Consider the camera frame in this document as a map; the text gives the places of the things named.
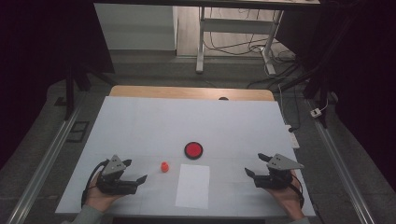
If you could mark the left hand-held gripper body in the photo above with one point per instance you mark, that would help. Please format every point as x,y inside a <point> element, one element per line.
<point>116,183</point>

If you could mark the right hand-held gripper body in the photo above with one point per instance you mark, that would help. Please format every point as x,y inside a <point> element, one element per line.
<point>275,179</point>

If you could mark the orange stamp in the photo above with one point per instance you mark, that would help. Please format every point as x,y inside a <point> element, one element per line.
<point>164,167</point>

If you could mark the white paper sheet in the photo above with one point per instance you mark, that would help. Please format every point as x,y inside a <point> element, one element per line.
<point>193,186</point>

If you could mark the round red ink pad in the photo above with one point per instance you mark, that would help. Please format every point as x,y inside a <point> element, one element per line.
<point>193,150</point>

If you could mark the person's left hand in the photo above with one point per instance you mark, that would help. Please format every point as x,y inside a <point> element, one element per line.
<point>101,200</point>

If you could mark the person's right hand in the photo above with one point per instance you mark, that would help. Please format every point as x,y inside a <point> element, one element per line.
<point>288,199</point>

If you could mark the white power strip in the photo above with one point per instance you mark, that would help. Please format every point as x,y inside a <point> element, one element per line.
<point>293,137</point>

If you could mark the black floor socket panel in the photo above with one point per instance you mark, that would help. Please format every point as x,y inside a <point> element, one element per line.
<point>78,130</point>

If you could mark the white plug adapter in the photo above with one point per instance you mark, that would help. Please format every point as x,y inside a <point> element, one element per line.
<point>315,112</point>

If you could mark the black table grommet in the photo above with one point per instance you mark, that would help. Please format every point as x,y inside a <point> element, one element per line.
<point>223,98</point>

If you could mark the white table cover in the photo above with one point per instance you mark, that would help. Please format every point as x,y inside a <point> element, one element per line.
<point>186,121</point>

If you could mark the black tripod stand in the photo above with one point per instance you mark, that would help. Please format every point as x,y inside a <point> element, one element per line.
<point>314,84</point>
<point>70,93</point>

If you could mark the black curtain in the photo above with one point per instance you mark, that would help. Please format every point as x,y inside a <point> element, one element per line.
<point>34,62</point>
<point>367,77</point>

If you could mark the white standing desk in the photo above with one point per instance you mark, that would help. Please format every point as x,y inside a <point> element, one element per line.
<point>236,25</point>

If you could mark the white cabinet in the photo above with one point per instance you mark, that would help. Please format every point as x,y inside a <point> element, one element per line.
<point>137,26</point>

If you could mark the metal floor rail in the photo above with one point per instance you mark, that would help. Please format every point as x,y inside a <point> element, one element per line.
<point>342,168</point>
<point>43,165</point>

